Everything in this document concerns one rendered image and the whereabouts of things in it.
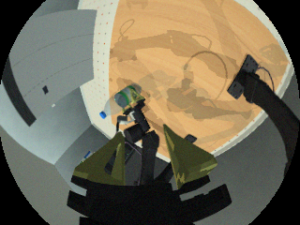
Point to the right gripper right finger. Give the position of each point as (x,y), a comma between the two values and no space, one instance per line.
(194,161)

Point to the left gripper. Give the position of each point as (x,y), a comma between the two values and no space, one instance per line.
(136,113)

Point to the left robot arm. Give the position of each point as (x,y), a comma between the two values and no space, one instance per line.
(150,144)

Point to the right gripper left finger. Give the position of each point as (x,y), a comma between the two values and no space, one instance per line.
(93,167)

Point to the blue bottle cap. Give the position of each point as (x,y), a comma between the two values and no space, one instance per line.
(103,114)

